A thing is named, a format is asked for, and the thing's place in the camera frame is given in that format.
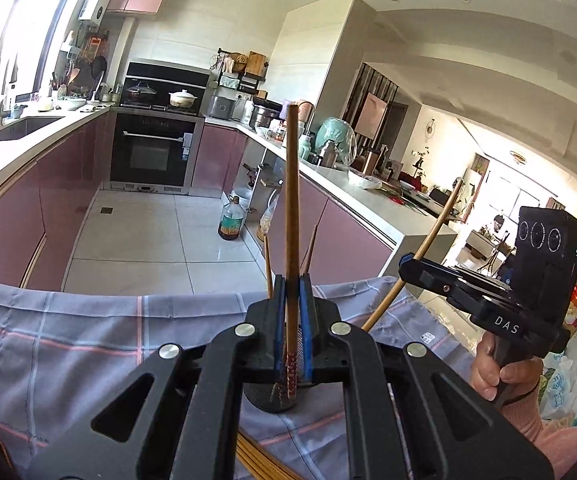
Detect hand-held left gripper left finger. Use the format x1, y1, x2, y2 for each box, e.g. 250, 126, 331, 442
26, 274, 288, 480

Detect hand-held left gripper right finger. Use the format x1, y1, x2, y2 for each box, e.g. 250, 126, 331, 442
299, 274, 554, 480

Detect grey plaid tablecloth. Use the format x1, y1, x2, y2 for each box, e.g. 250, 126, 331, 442
0, 275, 479, 480

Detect kitchen window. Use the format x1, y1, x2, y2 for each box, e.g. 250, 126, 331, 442
0, 0, 89, 111

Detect wooden cutting board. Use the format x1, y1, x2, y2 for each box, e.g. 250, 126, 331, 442
245, 51, 268, 78

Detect silver rice cooker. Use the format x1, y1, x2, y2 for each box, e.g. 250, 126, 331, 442
207, 95, 234, 121

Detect kitchen sink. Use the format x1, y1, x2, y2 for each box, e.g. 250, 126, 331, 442
0, 115, 64, 142

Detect glass lid cooking pot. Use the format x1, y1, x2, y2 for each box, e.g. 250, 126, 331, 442
126, 81, 158, 106

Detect black mesh utensil holder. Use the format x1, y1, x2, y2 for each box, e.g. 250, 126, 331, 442
241, 379, 303, 415

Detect cooking oil bottle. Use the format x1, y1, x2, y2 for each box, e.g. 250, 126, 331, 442
217, 195, 245, 242

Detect pink lower kitchen cabinets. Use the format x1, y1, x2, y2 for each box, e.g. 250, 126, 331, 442
191, 122, 400, 286
0, 110, 115, 321

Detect white casserole pot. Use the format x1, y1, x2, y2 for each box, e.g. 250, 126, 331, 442
168, 89, 203, 109

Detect person's right forearm pink sleeve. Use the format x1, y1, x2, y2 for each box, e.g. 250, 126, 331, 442
499, 387, 577, 480

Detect steel pressure cooker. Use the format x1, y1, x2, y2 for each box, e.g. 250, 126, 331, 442
248, 102, 282, 131

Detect person's right hand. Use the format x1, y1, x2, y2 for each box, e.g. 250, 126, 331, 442
471, 332, 541, 408

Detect wooden chopstick red patterned end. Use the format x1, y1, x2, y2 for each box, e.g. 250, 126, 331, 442
361, 177, 465, 333
301, 223, 319, 278
281, 103, 300, 406
263, 233, 274, 302

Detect bunch of wooden chopsticks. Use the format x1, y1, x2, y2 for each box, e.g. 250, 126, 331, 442
237, 432, 302, 480

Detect white plastic bag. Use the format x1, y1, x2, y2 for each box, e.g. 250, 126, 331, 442
539, 350, 577, 421

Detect black built-in oven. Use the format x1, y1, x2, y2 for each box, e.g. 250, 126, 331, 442
110, 110, 204, 193

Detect teal kitchen appliance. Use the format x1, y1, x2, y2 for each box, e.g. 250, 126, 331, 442
315, 116, 357, 166

